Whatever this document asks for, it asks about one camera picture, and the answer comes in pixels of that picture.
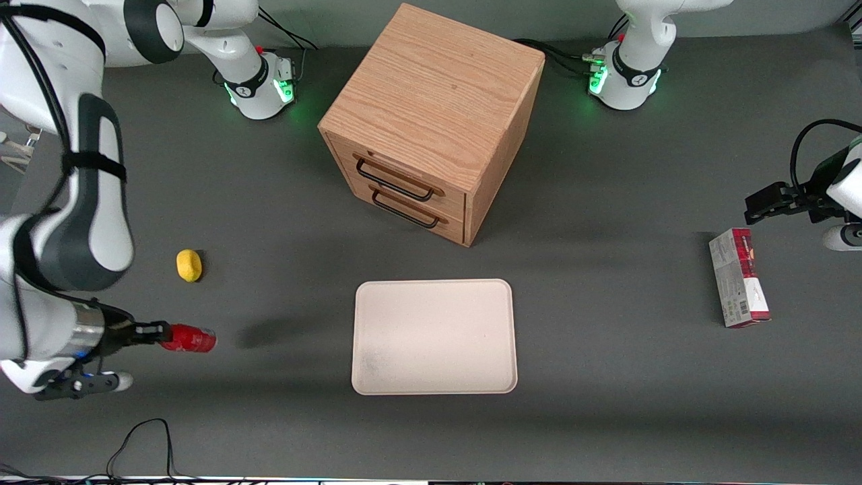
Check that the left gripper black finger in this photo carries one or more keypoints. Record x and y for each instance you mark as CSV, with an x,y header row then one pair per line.
x,y
764,202

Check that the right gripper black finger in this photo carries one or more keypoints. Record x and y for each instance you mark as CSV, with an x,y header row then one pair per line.
x,y
151,331

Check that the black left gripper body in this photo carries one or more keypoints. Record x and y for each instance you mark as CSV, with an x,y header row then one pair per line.
x,y
810,199

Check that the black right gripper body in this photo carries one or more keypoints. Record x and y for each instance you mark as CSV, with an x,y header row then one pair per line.
x,y
118,335

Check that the red coke bottle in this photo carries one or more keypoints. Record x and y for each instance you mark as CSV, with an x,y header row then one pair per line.
x,y
195,339

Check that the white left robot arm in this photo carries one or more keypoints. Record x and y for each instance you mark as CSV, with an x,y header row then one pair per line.
x,y
630,75

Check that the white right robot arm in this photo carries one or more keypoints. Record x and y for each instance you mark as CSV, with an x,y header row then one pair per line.
x,y
101,202

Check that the cream plastic tray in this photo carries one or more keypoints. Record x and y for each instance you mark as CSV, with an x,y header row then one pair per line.
x,y
434,337

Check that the yellow lemon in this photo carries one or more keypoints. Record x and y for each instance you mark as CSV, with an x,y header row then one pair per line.
x,y
189,265

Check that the red plaid cardboard box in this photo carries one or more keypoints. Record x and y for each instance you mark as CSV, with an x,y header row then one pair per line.
x,y
737,283

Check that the wooden drawer front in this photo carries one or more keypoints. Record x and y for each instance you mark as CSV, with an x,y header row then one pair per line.
x,y
454,201
454,228

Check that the wooden drawer cabinet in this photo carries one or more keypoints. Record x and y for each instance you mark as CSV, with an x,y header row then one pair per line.
x,y
438,87

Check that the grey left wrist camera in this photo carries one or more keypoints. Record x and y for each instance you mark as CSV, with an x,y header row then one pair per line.
x,y
843,237

